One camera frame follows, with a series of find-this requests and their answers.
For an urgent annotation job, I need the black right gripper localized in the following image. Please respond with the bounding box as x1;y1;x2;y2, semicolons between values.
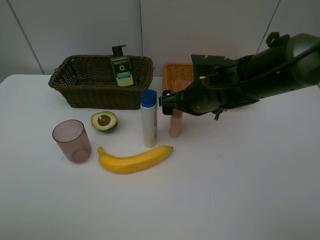
159;80;223;117

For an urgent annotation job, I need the pink bottle white cap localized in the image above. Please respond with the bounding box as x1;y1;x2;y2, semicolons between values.
169;109;183;138

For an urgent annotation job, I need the dark green pump bottle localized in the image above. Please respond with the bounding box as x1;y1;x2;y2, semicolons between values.
110;45;134;87

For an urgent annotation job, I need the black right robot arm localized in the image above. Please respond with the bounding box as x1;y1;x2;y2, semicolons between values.
159;32;320;117

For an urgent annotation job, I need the white bottle blue cap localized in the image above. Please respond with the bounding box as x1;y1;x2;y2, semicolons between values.
140;89;158;148

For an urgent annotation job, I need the orange wicker basket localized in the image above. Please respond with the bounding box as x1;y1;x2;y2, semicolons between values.
162;62;194;92

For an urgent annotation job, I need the halved avocado with pit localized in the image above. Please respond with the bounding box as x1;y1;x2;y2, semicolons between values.
90;111;118;132

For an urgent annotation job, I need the yellow banana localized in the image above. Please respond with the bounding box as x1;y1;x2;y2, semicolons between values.
97;145;174;174

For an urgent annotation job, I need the dark brown wicker basket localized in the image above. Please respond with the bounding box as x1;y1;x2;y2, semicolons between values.
48;54;154;110

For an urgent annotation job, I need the translucent pink plastic cup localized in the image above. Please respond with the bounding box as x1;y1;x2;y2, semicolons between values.
52;119;92;164

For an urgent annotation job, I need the black camera cable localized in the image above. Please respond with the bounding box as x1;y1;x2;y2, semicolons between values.
199;39;320;90

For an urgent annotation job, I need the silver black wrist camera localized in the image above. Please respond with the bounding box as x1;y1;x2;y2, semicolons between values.
191;54;233;81

